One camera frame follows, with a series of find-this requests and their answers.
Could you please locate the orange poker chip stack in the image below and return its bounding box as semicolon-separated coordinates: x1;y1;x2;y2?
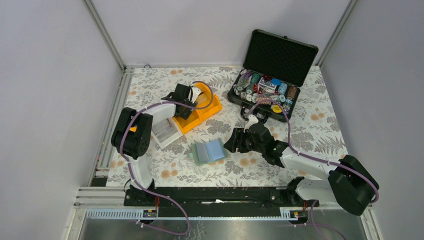
254;94;272;105

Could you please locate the black poker chip case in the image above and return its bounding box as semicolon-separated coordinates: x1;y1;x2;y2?
227;29;319;122

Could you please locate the floral table mat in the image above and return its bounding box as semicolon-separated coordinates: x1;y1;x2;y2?
123;66;348;187

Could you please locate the white storage bin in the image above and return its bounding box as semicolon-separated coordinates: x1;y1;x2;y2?
151;118;183;149

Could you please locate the yellow big blind chip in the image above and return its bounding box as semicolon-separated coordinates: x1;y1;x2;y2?
271;104;283;114

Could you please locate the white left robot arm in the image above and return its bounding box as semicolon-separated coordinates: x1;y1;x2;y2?
111;83;202;206

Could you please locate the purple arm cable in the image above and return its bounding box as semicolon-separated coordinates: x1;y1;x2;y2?
118;80;215;237
240;99;381;240

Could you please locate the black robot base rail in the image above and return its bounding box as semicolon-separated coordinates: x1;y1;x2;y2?
123;183;313;220

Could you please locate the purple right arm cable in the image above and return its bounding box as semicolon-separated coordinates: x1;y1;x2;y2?
240;99;381;240

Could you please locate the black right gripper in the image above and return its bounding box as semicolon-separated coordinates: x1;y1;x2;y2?
223;127;265;154

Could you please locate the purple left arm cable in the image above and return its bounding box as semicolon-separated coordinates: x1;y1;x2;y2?
118;80;215;237

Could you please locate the yellow double storage bin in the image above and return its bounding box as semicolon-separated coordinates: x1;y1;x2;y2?
172;82;223;135

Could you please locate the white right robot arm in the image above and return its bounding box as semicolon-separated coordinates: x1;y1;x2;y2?
223;115;379;216

